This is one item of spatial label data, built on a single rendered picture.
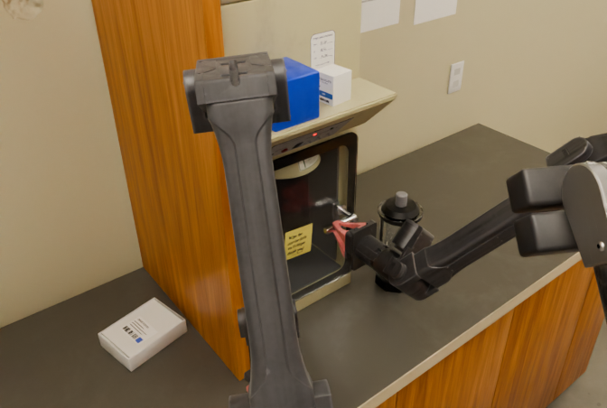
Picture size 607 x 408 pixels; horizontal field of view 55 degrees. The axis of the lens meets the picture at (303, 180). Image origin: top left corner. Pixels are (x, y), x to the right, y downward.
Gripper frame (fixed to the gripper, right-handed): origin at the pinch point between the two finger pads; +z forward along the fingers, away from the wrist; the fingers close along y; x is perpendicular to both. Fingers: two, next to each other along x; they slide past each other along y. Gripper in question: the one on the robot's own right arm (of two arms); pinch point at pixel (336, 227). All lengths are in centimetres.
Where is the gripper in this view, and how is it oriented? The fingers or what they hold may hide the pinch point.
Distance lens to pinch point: 131.2
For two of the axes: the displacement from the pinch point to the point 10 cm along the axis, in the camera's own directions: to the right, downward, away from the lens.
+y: -0.2, -8.5, -5.3
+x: -7.9, 3.4, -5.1
